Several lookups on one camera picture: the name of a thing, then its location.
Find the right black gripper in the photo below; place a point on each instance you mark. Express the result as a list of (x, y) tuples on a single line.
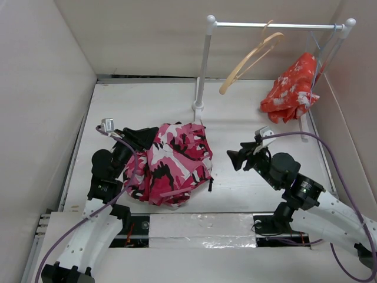
[(237, 157)]

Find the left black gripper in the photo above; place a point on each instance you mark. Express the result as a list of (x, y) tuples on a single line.
[(142, 138)]

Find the pink camouflage trousers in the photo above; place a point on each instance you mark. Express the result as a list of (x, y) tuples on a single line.
[(178, 161)]

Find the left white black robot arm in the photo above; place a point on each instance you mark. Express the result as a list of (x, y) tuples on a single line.
[(76, 255)]

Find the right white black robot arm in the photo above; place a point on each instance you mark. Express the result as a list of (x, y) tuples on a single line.
[(307, 206)]

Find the beige wooden hanger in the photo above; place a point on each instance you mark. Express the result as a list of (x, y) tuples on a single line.
[(265, 46)]

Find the white clothes rack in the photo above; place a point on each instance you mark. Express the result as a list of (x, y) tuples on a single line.
[(343, 30)]

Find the orange white patterned garment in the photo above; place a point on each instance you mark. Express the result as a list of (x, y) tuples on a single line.
[(291, 96)]

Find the silver taped white panel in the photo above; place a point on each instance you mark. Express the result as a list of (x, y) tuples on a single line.
[(201, 230)]

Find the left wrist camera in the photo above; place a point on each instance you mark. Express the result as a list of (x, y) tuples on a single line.
[(107, 125)]

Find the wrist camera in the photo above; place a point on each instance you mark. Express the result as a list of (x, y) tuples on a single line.
[(107, 125), (261, 136)]

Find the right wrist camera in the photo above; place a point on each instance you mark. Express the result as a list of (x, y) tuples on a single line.
[(261, 136)]

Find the black mounting rail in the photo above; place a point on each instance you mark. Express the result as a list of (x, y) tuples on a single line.
[(267, 233)]

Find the light blue wire hanger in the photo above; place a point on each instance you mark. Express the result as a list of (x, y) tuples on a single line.
[(319, 51)]

